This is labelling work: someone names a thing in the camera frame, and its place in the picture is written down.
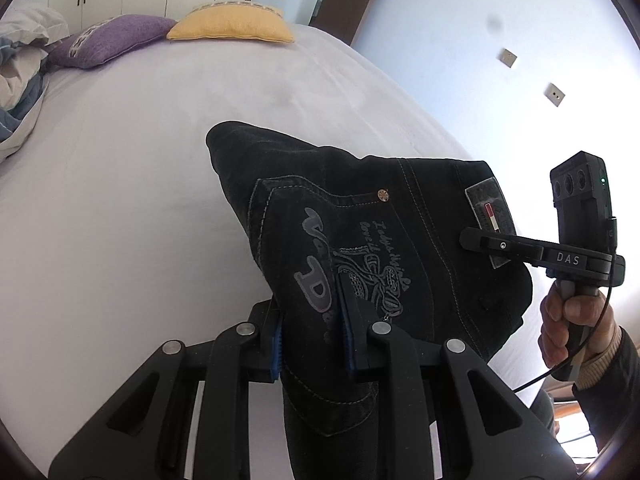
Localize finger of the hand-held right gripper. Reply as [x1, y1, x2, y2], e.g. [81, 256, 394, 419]
[459, 227, 547, 267]

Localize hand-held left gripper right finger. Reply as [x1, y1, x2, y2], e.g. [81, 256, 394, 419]
[335, 272, 580, 480]

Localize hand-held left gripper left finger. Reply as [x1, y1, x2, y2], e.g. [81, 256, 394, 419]
[47, 300, 287, 480]

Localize black pants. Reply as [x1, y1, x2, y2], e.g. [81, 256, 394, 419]
[205, 120, 534, 480]

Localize person's right forearm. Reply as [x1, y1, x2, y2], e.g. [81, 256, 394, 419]
[530, 326, 640, 467]

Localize person's right hand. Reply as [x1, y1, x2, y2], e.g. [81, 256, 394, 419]
[539, 287, 622, 372]

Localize bed with white sheet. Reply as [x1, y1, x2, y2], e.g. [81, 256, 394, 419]
[0, 22, 533, 467]

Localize brown wooden door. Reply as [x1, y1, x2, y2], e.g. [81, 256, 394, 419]
[309, 0, 397, 47]

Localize yellow pillow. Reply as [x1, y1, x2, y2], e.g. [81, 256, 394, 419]
[165, 3, 296, 44]

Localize purple pillow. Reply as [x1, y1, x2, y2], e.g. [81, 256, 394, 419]
[47, 14, 179, 70]

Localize white and blue duvet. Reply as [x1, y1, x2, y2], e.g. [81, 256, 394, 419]
[0, 0, 72, 163]

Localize black cable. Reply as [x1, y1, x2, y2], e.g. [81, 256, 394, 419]
[510, 215, 620, 396]

